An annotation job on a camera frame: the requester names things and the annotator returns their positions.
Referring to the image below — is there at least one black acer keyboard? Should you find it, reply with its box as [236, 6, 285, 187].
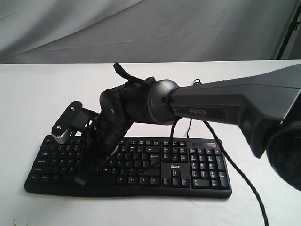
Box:
[24, 135, 232, 198]

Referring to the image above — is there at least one black USB cable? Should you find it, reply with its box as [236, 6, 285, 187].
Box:
[184, 78, 203, 139]

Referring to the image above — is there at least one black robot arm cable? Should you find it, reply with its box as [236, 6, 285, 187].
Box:
[79, 61, 270, 226]

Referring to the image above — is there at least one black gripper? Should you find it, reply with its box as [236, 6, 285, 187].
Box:
[75, 115, 132, 185]

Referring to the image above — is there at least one black light stand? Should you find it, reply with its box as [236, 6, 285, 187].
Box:
[276, 0, 301, 60]

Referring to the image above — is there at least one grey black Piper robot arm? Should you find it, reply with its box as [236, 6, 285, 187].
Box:
[79, 63, 301, 190]

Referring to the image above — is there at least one grey backdrop cloth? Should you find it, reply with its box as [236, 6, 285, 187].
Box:
[0, 0, 298, 64]

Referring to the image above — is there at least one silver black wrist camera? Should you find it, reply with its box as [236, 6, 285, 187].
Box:
[51, 101, 98, 144]

